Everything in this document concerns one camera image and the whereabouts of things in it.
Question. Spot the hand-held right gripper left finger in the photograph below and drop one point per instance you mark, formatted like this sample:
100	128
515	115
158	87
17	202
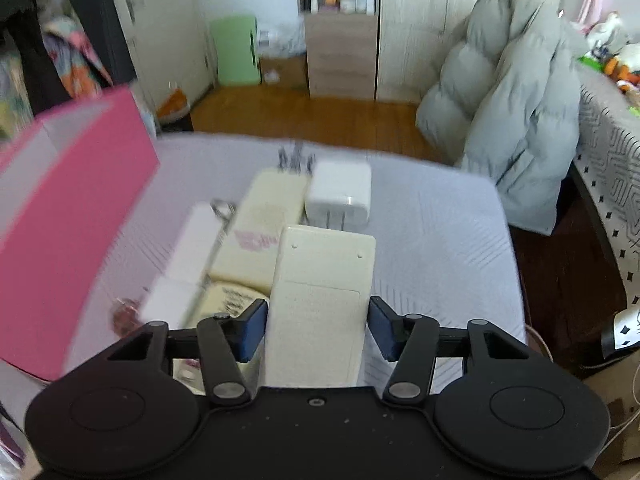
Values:
252	332

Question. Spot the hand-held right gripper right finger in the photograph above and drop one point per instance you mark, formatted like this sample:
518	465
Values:
380	329

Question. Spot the cream remote with black print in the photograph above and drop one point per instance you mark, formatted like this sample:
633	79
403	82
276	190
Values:
230	300

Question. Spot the cream remote control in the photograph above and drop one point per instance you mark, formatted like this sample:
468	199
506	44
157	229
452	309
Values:
320	300

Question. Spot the cream remote with pink label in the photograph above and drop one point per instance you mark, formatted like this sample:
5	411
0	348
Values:
265	210

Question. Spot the white charger adapter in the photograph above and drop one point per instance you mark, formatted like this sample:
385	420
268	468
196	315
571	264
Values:
337	190

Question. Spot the pink storage box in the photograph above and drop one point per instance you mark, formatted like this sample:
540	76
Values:
75	220

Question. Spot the trash bin with orange bag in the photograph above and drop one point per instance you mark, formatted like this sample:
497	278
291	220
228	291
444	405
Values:
175	105

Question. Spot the plain cardboard box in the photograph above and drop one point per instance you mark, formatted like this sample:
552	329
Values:
615	410

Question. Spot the grey puffer jacket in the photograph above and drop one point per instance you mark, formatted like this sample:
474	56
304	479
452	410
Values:
520	110

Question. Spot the cardboard box with label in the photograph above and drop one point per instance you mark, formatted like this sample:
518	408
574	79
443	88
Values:
282	70

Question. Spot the wooden shelf cabinet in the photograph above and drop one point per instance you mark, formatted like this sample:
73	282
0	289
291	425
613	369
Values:
340	55

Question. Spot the green folding stool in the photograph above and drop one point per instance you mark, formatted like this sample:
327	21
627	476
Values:
232	50

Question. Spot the white plastic bags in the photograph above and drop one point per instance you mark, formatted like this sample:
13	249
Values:
282	40

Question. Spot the black-white patterned tablecloth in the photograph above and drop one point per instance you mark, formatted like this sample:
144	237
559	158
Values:
615	150

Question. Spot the light wooden wardrobe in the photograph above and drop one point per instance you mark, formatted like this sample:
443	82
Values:
415	20

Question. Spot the white door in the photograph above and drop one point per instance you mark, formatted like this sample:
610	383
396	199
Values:
165	25

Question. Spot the floral quilt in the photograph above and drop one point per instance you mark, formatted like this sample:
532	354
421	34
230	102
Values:
75	60

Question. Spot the white jar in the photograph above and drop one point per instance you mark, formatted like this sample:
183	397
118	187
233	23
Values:
347	5

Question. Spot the black hanging garment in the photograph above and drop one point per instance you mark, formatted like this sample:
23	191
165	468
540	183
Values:
30	60

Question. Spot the orange-white plush toy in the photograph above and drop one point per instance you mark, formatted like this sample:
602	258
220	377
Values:
625	67

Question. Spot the white plush toy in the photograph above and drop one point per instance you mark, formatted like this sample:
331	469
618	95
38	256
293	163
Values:
607	30

